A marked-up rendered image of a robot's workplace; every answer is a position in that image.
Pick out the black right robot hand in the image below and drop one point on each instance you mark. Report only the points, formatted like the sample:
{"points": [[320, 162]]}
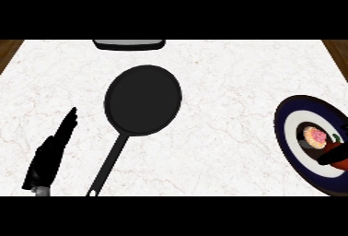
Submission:
{"points": [[333, 155]]}

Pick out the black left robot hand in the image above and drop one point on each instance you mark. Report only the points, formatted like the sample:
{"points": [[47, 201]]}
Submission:
{"points": [[48, 153]]}

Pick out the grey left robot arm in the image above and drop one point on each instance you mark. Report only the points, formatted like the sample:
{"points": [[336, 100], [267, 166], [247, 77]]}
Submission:
{"points": [[41, 191]]}

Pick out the red bell pepper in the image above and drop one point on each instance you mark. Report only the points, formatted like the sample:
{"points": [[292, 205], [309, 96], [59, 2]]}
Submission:
{"points": [[340, 165]]}

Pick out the blue and white plate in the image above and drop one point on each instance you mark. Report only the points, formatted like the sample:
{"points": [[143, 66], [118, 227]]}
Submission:
{"points": [[293, 123]]}

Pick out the black frying pan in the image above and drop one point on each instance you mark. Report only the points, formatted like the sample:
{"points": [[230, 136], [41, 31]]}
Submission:
{"points": [[141, 100]]}

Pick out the pink frosted cupcake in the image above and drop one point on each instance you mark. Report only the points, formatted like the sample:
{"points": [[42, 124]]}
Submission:
{"points": [[315, 137]]}

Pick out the grey and black appliance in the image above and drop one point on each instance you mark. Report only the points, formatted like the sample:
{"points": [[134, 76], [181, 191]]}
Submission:
{"points": [[128, 44]]}

